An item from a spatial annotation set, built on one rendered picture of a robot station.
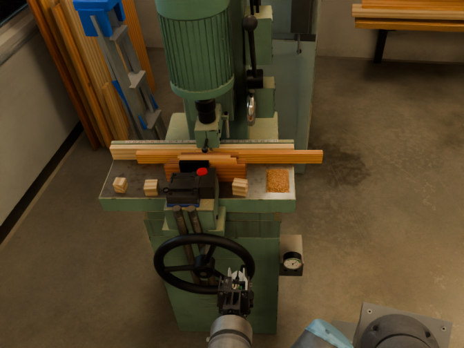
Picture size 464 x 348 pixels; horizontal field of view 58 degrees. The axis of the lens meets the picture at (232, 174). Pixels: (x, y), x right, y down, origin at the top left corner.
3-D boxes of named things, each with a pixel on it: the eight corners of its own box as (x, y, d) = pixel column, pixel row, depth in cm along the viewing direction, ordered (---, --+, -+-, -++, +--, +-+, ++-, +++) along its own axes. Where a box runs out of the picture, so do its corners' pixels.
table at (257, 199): (93, 235, 124) (87, 222, 120) (119, 165, 146) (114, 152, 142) (297, 238, 119) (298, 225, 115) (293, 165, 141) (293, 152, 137)
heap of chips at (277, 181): (266, 192, 124) (266, 188, 123) (266, 169, 131) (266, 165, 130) (289, 192, 124) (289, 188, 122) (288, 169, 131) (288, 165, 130)
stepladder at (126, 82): (150, 200, 250) (65, 5, 170) (163, 171, 267) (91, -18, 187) (175, 201, 246) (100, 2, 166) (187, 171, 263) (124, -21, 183)
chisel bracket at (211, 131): (197, 152, 126) (193, 130, 120) (202, 123, 136) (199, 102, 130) (221, 152, 126) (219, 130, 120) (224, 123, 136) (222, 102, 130)
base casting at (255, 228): (147, 236, 139) (141, 219, 133) (174, 129, 180) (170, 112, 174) (281, 238, 135) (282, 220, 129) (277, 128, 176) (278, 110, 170)
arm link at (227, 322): (252, 361, 88) (206, 360, 88) (253, 343, 92) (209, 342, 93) (251, 329, 84) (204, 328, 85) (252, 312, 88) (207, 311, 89)
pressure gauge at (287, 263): (282, 272, 138) (283, 258, 132) (282, 262, 140) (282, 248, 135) (301, 273, 137) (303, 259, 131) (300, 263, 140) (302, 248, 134)
